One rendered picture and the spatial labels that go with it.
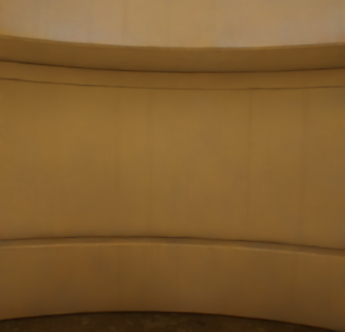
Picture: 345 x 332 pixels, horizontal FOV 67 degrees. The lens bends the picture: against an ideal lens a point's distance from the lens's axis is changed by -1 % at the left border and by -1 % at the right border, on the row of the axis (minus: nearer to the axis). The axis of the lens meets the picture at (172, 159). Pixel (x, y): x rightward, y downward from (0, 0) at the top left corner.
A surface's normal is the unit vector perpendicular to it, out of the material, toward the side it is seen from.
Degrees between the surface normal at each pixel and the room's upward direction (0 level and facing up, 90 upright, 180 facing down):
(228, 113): 90
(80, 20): 90
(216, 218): 90
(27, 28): 90
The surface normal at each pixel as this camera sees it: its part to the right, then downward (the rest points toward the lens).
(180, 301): -0.03, 0.01
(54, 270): 0.21, 0.01
